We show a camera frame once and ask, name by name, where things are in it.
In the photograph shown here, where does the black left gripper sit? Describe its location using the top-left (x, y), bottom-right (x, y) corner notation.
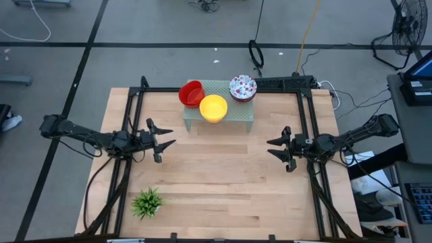
top-left (139, 117), bottom-right (178, 164)

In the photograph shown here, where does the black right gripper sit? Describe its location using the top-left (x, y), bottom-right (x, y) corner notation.
top-left (266, 126), bottom-right (317, 173)

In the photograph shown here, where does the red plastic mini bowl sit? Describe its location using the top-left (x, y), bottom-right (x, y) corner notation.
top-left (178, 80), bottom-right (206, 109)
top-left (180, 97), bottom-right (205, 109)

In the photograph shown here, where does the green perforated metal shelf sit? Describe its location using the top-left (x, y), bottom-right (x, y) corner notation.
top-left (183, 79), bottom-right (255, 133)

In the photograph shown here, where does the black perforated box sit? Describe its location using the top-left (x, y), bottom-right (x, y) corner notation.
top-left (252, 74), bottom-right (319, 92)

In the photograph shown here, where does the small green artificial plant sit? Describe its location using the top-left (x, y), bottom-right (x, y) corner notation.
top-left (130, 186), bottom-right (165, 221)

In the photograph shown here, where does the white paper sheet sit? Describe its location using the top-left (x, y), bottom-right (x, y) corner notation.
top-left (344, 150), bottom-right (394, 195)

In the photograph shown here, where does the black desk beam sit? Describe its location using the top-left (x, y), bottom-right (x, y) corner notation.
top-left (347, 143), bottom-right (409, 180)

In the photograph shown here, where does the dark shoe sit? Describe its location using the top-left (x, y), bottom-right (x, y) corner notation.
top-left (354, 192), bottom-right (396, 222)

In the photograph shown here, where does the white shoe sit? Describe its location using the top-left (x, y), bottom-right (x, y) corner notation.
top-left (1, 113), bottom-right (23, 133)
top-left (375, 188), bottom-right (403, 207)

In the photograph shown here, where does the grey desk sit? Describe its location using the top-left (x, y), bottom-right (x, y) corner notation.
top-left (393, 161), bottom-right (432, 243)
top-left (386, 72), bottom-right (432, 166)

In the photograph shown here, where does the black desktop device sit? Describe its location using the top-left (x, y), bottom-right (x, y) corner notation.
top-left (400, 79), bottom-right (432, 107)

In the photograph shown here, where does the black computer keyboard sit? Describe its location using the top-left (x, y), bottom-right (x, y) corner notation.
top-left (404, 182), bottom-right (432, 225)

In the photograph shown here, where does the black bag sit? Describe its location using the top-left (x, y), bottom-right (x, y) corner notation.
top-left (0, 103), bottom-right (13, 131)

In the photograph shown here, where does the computer monitor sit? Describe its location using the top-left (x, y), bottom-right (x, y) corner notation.
top-left (403, 50), bottom-right (432, 82)

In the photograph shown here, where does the black standing floor fan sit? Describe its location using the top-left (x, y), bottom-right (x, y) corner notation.
top-left (371, 0), bottom-right (429, 71)

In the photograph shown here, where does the grey cart base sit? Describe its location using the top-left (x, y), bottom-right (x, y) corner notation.
top-left (11, 0), bottom-right (72, 8)

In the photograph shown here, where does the black aluminium table frame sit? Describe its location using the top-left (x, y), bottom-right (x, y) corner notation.
top-left (79, 76), bottom-right (364, 243)

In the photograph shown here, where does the white power cable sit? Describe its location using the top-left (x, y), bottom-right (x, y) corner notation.
top-left (317, 80), bottom-right (342, 111)

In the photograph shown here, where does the black looped hanging cable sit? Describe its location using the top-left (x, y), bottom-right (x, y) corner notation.
top-left (248, 0), bottom-right (266, 78)

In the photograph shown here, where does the yellow hanging cable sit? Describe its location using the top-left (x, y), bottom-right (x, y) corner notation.
top-left (295, 0), bottom-right (322, 74)

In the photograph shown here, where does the black cable tangle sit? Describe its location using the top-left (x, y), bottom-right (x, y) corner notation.
top-left (188, 0), bottom-right (221, 14)

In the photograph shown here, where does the white floor cable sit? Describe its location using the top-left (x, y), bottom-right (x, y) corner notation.
top-left (0, 0), bottom-right (52, 43)

